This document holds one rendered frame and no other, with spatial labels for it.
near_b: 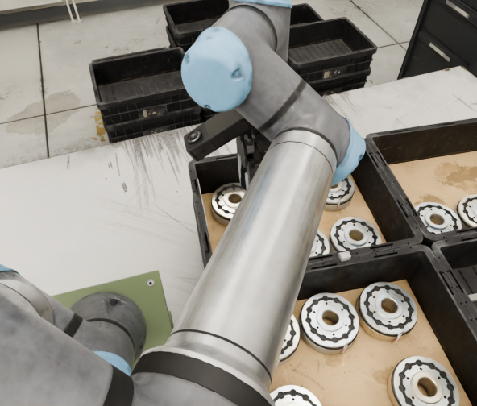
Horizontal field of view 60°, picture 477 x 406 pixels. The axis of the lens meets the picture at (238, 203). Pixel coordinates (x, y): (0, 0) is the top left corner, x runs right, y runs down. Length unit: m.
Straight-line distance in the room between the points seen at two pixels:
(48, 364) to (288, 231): 0.20
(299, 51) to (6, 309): 1.98
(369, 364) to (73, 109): 2.28
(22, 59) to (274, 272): 3.10
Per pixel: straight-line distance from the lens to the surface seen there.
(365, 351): 0.80
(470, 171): 1.15
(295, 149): 0.40
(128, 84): 1.93
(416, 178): 1.08
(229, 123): 0.61
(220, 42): 0.43
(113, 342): 0.66
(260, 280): 0.29
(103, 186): 1.21
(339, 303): 0.80
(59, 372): 0.21
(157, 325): 0.82
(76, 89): 2.87
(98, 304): 0.76
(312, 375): 0.77
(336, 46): 2.19
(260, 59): 0.45
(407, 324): 0.81
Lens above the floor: 1.56
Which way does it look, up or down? 51 degrees down
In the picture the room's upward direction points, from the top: straight up
